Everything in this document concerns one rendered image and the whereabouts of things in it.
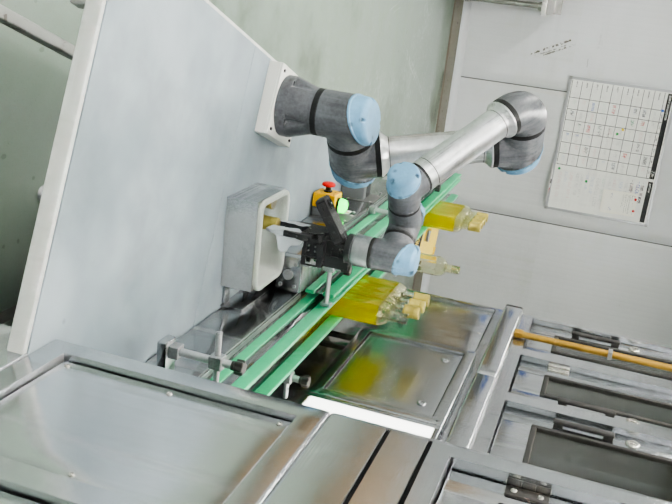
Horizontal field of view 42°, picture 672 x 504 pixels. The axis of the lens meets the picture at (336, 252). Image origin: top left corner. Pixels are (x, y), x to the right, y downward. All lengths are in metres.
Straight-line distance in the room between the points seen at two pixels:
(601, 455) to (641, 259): 6.10
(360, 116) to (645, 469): 1.06
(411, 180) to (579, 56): 6.13
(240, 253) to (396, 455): 0.91
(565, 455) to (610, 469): 0.10
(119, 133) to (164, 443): 0.58
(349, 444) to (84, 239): 0.59
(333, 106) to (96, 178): 0.74
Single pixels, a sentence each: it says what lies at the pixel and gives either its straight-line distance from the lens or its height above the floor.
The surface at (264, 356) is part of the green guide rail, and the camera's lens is 1.91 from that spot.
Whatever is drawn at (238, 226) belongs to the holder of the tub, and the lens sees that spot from 2.02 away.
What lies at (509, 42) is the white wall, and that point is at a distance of 8.02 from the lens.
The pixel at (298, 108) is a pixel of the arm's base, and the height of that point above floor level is 0.84.
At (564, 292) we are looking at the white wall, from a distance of 8.37.
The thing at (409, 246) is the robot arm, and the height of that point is 1.17.
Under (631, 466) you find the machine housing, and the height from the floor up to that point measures 1.75.
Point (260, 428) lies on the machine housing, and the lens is 1.29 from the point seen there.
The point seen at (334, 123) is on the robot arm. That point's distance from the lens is 2.07.
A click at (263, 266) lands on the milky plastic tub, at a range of 2.19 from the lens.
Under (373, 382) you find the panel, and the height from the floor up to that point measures 1.11.
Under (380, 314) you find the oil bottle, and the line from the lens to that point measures 2.30.
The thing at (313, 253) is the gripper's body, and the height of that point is 0.95.
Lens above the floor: 1.56
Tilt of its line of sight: 16 degrees down
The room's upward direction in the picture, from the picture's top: 102 degrees clockwise
